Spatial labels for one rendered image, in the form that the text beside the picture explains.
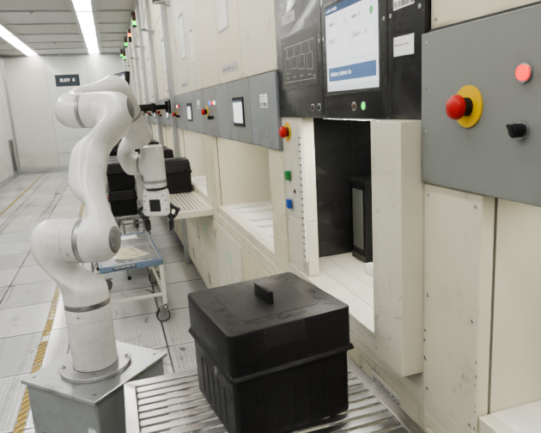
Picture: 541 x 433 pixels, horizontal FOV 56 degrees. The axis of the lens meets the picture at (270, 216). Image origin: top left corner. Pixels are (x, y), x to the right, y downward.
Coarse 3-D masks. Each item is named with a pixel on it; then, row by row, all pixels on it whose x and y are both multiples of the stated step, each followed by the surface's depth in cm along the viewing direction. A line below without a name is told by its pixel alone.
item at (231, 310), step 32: (224, 288) 126; (256, 288) 120; (288, 288) 123; (192, 320) 123; (224, 320) 107; (256, 320) 106; (288, 320) 105; (320, 320) 108; (224, 352) 103; (256, 352) 103; (288, 352) 106; (320, 352) 110
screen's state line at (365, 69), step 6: (372, 60) 114; (342, 66) 129; (348, 66) 125; (354, 66) 122; (360, 66) 120; (366, 66) 117; (372, 66) 114; (330, 72) 136; (336, 72) 132; (342, 72) 129; (348, 72) 126; (354, 72) 123; (360, 72) 120; (366, 72) 117; (372, 72) 115; (330, 78) 136; (336, 78) 133; (342, 78) 129; (348, 78) 126
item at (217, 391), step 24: (336, 360) 112; (216, 384) 113; (240, 384) 103; (264, 384) 106; (288, 384) 108; (312, 384) 111; (336, 384) 114; (216, 408) 116; (240, 408) 104; (264, 408) 106; (288, 408) 109; (312, 408) 112; (336, 408) 115; (240, 432) 105; (264, 432) 107
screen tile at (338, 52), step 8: (336, 16) 129; (328, 24) 133; (336, 24) 129; (344, 24) 125; (328, 32) 134; (336, 32) 130; (344, 32) 125; (328, 40) 135; (344, 40) 126; (328, 48) 135; (336, 48) 131; (344, 48) 126; (328, 56) 136; (336, 56) 131; (344, 56) 127
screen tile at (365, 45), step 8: (360, 8) 116; (352, 16) 120; (360, 16) 117; (368, 16) 113; (352, 24) 121; (360, 24) 117; (368, 24) 114; (368, 32) 114; (352, 40) 122; (360, 40) 118; (368, 40) 114; (352, 48) 122; (360, 48) 119; (368, 48) 115; (352, 56) 123; (360, 56) 119
